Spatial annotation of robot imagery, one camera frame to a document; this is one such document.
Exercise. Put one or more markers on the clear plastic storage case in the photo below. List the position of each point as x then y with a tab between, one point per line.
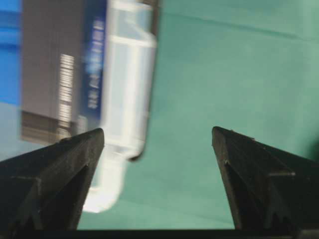
129	61

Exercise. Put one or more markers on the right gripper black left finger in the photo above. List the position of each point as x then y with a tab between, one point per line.
45	189

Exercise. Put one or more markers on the left black camera box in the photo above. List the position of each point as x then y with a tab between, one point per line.
62	60

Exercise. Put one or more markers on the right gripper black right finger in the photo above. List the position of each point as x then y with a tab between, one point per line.
272	194

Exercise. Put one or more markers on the blue liner inside case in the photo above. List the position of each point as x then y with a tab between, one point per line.
10	33

